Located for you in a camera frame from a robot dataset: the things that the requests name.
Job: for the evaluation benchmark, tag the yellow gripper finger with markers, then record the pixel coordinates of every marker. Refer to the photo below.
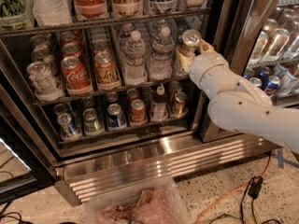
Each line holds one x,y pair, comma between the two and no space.
205,47
184,57

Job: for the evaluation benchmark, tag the redbull can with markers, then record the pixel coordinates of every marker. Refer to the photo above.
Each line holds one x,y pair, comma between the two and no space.
191,42

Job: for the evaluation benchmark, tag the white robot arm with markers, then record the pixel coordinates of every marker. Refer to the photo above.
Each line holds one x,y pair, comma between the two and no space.
235,104

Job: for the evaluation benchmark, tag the brown can bottom right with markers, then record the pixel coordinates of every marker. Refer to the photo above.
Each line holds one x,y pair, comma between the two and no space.
179,105

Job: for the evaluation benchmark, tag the red can bottom shelf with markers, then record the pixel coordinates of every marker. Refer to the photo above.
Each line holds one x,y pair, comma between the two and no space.
138,114

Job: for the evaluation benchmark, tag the pepsi can right fridge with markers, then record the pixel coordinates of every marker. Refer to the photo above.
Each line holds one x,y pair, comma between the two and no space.
271,85

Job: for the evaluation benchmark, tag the front orange soda can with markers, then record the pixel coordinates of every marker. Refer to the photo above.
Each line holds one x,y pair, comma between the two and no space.
107,77

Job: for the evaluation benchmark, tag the blue pepsi can bottom shelf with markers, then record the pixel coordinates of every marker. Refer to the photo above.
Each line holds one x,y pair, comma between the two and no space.
115,117

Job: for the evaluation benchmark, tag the front red coca-cola can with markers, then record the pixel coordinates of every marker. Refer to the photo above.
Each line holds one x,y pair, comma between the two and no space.
75,74

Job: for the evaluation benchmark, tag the middle coca-cola can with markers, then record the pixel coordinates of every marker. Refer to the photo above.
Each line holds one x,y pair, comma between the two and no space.
71,49

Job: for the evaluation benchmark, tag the green can bottom shelf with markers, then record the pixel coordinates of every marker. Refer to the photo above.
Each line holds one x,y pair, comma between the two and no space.
92,125

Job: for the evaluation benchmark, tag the blue silver can bottom left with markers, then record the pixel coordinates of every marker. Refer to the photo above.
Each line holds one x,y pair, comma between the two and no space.
69,131

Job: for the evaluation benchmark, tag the middle white silver can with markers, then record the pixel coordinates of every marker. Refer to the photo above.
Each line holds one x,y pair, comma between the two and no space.
44,55

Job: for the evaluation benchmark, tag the white silver can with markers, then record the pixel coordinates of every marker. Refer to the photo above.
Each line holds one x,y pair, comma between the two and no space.
44,55
47,87

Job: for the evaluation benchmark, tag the front white silver can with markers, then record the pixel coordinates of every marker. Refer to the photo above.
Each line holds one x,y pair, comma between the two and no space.
47,87

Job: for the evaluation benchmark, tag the stainless steel fridge base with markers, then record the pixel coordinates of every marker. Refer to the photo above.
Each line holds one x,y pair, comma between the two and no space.
83,178

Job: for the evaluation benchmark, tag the green lacroix can top shelf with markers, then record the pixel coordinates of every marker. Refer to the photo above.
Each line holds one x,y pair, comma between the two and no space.
15,14

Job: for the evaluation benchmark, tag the front right water bottle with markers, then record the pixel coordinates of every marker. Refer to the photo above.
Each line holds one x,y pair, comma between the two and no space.
162,49

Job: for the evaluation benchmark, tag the water bottle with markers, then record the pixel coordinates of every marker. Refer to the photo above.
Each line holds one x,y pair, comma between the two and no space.
162,49
134,59

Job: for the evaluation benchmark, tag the front left water bottle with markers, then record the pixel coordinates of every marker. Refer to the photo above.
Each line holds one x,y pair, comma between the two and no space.
134,59

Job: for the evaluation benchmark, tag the white cap juice bottle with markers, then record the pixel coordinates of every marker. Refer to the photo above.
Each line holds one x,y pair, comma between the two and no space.
158,105

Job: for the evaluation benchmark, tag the large coca-cola bottle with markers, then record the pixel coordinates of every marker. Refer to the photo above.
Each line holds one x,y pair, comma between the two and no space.
90,9

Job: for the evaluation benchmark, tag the clear plastic bin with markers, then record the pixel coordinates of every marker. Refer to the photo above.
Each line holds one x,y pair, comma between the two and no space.
153,201

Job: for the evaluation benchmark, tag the fridge door frame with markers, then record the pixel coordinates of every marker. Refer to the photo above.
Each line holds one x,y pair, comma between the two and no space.
233,27

